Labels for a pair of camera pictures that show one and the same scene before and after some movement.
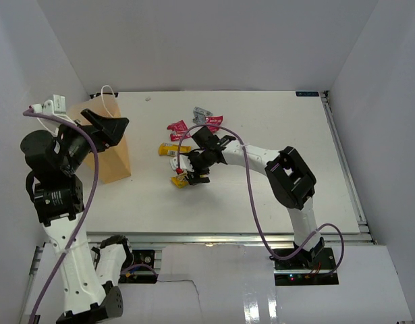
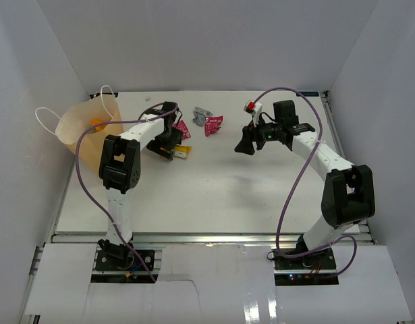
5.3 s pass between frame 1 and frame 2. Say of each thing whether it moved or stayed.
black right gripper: moved
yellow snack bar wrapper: stayed
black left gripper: moved
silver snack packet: stayed
